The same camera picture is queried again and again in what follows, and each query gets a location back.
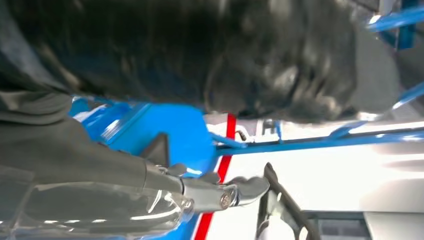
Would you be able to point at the red barrier belt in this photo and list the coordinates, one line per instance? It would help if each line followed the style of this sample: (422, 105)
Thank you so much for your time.
(225, 162)

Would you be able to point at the blue metal shelf rack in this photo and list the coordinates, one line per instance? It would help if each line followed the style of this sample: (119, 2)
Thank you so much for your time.
(397, 20)
(179, 132)

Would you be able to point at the white car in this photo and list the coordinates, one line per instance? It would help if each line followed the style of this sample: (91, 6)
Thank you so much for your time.
(331, 179)

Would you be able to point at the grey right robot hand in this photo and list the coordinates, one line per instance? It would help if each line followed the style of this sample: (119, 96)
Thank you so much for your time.
(99, 49)

